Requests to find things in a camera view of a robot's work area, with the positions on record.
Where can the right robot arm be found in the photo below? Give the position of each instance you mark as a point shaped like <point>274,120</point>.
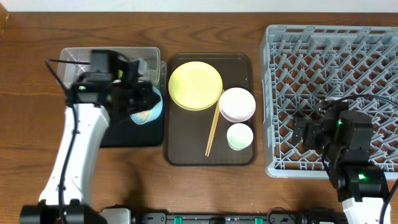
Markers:
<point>343,138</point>

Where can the wooden chopstick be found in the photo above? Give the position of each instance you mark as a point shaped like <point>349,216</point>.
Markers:
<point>213,133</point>
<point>214,121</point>

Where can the grey dishwasher rack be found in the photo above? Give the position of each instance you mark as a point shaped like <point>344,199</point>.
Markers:
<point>302,65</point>

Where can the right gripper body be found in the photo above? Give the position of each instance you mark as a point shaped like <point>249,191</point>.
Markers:
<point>310,133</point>

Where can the white cup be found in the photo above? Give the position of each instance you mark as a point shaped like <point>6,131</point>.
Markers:
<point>239,136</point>

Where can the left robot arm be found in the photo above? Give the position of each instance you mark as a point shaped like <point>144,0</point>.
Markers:
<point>67,196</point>

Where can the brown serving tray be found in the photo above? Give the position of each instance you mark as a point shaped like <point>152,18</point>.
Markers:
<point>187,132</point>

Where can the yellow plate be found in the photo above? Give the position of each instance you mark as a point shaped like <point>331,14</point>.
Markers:
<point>195,86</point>

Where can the pink bowl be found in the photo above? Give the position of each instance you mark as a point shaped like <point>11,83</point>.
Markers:
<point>237,105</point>

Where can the rice and nut shells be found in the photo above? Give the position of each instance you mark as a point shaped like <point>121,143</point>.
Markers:
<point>141,117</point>

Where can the black tray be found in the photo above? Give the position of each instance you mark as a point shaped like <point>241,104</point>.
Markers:
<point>123,132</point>

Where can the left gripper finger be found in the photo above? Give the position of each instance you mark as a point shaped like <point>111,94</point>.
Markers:
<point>139,98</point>
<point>132,70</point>

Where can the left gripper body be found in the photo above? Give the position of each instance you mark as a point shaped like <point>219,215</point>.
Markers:
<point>148,98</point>

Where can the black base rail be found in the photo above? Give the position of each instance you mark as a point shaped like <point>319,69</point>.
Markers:
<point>277,218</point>

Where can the green snack wrapper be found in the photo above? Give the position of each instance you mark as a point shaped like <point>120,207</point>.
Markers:
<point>120,74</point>

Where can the blue bowl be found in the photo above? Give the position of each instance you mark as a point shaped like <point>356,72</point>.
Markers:
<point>157,109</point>

